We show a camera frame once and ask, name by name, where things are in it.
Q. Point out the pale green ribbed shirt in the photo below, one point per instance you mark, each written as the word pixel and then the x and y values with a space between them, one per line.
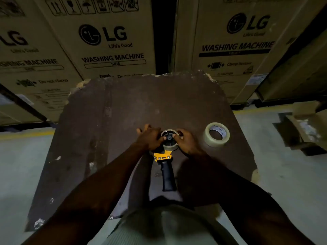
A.
pixel 166 227

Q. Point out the person's left forearm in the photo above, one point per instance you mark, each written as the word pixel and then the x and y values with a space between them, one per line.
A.
pixel 97 196

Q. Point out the clear tape roll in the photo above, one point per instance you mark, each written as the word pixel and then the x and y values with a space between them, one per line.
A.
pixel 208 140

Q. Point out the yellow black tape dispenser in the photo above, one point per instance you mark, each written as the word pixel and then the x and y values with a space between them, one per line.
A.
pixel 168 176

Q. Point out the person's right forearm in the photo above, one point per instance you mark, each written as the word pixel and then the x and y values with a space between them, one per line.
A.
pixel 242 206

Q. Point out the stack of large cardboard boxes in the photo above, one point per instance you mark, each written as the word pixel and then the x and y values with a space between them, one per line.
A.
pixel 102 48

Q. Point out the person's right hand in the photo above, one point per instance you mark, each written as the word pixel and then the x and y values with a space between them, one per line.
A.
pixel 189 145

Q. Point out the person's left hand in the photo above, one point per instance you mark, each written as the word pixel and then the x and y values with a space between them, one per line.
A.
pixel 148 139

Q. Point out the dark wooden pallet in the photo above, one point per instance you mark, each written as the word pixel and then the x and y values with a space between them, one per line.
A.
pixel 25 127
pixel 242 106

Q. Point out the small open cardboard box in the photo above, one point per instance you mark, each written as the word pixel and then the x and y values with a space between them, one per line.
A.
pixel 306 130

